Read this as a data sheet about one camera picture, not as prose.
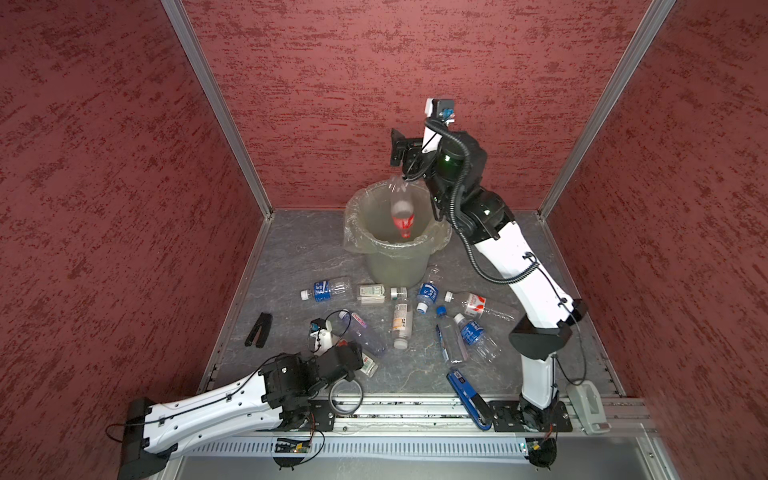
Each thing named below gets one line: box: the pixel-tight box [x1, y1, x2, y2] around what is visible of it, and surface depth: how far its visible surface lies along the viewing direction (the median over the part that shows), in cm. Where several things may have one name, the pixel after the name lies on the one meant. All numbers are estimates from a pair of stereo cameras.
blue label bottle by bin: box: [416, 280, 439, 313], surface depth 94 cm
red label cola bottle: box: [389, 177, 415, 239], surface depth 80 cm
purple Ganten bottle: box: [339, 309, 388, 358], surface depth 88 cm
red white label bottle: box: [360, 352, 379, 378], surface depth 77 cm
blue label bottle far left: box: [301, 276, 353, 302], surface depth 94 cm
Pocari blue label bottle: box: [453, 313, 503, 363], surface depth 85 cm
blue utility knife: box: [446, 369, 493, 430], surface depth 75 cm
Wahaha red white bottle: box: [444, 291, 516, 321], surface depth 91 cm
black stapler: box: [244, 312, 273, 349], surface depth 89 cm
